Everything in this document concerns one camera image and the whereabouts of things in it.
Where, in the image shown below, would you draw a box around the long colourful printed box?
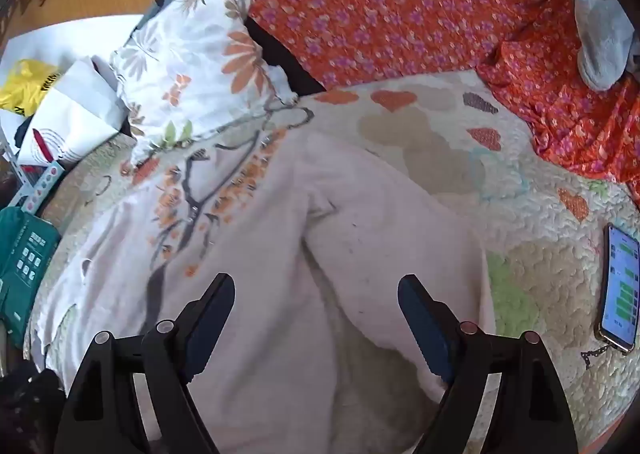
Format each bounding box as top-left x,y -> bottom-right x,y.
10,159 -> 66,215

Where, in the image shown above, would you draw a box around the white tree-print shirt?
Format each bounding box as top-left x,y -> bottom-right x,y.
30,124 -> 313,454

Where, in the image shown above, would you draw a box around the metal phone chain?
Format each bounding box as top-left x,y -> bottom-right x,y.
580,345 -> 613,365

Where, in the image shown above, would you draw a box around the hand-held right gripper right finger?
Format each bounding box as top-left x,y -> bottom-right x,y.
397,274 -> 578,454

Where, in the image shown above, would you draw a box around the grey-white cloth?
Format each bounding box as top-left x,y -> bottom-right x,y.
572,0 -> 633,92

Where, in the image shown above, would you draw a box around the teal package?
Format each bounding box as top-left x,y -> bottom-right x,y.
0,206 -> 61,350

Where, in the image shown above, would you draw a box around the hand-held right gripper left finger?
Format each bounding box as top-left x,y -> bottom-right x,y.
52,273 -> 236,454

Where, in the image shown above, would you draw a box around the white paper bag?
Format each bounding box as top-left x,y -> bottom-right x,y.
17,59 -> 128,167

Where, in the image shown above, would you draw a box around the pale pink fleece garment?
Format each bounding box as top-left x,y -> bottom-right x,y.
220,128 -> 498,454

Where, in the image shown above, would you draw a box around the black sofa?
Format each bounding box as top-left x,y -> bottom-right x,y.
245,16 -> 326,97

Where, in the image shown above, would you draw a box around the white floral pillow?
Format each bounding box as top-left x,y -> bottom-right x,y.
110,0 -> 301,160

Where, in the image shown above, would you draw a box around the white board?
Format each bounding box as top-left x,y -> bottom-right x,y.
0,16 -> 146,100

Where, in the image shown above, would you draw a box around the red floral cushion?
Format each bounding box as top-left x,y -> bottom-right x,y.
247,0 -> 566,95

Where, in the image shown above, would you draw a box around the yellow plastic bag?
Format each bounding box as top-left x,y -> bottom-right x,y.
0,59 -> 66,117

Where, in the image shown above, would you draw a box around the smartphone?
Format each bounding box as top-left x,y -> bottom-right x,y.
594,223 -> 640,356

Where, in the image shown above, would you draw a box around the quilted heart-pattern blanket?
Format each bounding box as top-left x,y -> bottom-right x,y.
30,71 -> 640,454

